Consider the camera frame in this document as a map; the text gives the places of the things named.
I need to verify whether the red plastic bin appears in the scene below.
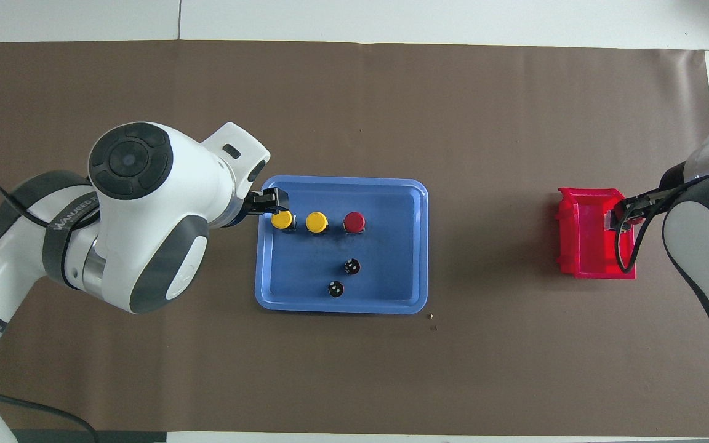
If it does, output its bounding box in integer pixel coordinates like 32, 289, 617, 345
555, 188, 637, 281

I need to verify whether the brown paper table mat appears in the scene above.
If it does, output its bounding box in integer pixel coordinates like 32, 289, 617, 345
0, 40, 709, 439

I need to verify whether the blue plastic tray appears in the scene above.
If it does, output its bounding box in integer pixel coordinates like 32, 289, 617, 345
255, 175, 430, 316

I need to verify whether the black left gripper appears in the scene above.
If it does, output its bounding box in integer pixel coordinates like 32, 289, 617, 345
226, 188, 291, 228

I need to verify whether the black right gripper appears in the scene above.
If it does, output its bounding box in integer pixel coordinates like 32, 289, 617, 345
604, 186, 679, 232

